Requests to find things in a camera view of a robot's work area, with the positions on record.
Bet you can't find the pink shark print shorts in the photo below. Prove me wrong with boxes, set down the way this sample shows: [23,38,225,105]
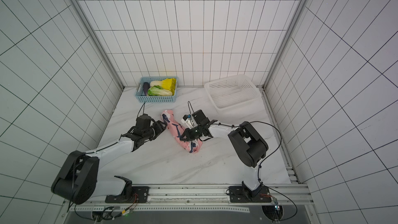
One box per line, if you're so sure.
[161,110,203,153]

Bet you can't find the white perforated plastic basket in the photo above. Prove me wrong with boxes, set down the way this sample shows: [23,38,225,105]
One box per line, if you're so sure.
[204,74,261,113]

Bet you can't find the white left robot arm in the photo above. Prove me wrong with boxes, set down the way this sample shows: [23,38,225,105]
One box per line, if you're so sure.
[51,118,167,205]

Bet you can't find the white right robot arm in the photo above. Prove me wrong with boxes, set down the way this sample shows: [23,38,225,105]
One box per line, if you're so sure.
[180,120,268,196]

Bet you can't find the green napa cabbage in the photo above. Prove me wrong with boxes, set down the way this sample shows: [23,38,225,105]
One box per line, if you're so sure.
[147,86,173,96]

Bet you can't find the blue plastic basket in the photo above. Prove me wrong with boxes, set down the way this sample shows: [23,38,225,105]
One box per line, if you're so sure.
[135,76,178,103]

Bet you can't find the purple eggplant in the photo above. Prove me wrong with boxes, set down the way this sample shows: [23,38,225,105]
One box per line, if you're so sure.
[142,82,151,96]

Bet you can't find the white radish toy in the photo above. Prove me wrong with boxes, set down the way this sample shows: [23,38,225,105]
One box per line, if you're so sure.
[150,80,162,87]

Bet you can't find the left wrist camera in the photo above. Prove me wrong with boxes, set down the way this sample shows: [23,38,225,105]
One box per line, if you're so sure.
[136,114,152,130]

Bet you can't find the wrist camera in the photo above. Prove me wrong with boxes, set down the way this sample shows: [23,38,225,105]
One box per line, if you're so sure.
[181,110,210,129]
[136,114,152,130]

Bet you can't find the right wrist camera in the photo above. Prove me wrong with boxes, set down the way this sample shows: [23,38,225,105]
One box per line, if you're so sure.
[181,110,210,129]

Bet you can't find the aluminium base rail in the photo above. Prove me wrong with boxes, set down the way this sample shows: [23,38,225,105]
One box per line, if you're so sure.
[68,184,313,207]

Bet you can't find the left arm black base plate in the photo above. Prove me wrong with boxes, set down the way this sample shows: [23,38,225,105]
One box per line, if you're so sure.
[105,186,150,204]

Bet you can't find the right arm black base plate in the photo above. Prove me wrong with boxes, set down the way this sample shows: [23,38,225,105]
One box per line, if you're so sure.
[226,185,272,203]

